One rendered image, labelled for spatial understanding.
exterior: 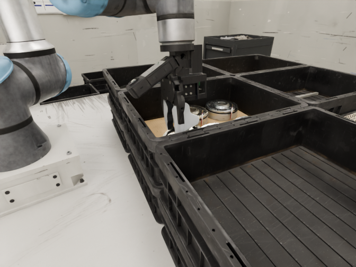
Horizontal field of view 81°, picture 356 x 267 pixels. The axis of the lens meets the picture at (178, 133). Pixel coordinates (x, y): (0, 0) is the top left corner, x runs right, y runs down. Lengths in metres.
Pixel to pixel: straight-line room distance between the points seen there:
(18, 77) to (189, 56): 0.39
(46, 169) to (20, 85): 0.20
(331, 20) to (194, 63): 3.59
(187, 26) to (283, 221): 0.38
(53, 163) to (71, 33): 3.15
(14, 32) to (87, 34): 3.05
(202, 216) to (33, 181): 0.46
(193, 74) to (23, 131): 0.42
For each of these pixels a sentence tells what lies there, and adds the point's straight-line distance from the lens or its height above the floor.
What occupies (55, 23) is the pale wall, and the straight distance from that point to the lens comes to 3.62.
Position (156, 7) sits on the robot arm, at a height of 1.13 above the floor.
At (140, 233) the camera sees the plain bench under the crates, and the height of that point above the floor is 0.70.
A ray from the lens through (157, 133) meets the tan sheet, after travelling 0.58.
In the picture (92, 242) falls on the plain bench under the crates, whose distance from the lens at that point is 0.53.
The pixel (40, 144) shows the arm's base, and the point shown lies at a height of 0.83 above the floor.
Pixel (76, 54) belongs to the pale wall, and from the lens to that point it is 3.68.
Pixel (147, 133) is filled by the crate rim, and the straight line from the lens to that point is 0.38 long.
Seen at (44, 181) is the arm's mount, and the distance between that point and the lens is 0.62.
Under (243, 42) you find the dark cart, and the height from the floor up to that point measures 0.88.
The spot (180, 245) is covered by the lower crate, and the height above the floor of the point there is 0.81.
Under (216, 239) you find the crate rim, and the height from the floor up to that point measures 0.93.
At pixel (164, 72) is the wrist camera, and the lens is 0.44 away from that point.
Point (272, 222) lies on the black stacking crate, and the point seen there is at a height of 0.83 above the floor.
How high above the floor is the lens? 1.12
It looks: 30 degrees down
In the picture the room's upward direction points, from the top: straight up
